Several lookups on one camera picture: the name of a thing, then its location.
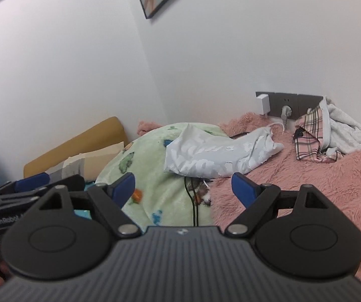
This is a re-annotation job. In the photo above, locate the light blue pillowcase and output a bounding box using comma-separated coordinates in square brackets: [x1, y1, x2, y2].
[164, 123, 285, 178]

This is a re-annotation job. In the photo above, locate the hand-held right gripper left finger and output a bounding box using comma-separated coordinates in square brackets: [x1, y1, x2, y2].
[38, 172, 141, 239]

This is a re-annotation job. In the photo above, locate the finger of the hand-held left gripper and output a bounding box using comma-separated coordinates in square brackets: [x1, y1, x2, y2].
[26, 174, 86, 199]
[0, 172, 51, 196]

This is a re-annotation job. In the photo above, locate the grey beige striped garment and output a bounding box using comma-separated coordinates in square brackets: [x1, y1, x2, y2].
[45, 141, 126, 183]

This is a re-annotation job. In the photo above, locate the pink fluffy blanket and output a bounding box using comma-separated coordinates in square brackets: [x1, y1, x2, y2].
[136, 111, 361, 294]

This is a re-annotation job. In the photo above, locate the grey wall socket panel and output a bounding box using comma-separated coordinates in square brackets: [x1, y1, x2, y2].
[255, 91, 324, 121]

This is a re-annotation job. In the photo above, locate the yellow wooden headboard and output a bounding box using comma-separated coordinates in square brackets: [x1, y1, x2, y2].
[23, 116, 129, 178]

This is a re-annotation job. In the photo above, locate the white plug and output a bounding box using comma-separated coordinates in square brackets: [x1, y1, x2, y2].
[280, 105, 293, 122]

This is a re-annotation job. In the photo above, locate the white charger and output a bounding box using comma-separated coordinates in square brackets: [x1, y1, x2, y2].
[257, 93, 272, 117]

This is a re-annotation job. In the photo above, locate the green printed fleece blanket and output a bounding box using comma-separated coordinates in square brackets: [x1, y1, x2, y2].
[95, 123, 231, 227]

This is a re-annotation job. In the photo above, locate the white cable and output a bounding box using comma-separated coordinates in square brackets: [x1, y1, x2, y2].
[251, 118, 287, 164]

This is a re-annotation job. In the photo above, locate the brown white furry item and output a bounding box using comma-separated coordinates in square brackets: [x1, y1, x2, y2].
[190, 179, 214, 207]

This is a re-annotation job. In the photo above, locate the white fleece garment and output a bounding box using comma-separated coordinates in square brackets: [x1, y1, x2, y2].
[319, 96, 361, 155]

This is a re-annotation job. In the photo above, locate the pink plaid garment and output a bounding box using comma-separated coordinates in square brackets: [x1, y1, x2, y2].
[294, 104, 345, 164]

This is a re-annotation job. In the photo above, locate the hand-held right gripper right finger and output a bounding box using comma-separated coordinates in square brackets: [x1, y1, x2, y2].
[224, 172, 329, 238]

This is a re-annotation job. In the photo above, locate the black cable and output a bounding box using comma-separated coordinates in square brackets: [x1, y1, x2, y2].
[184, 176, 200, 227]

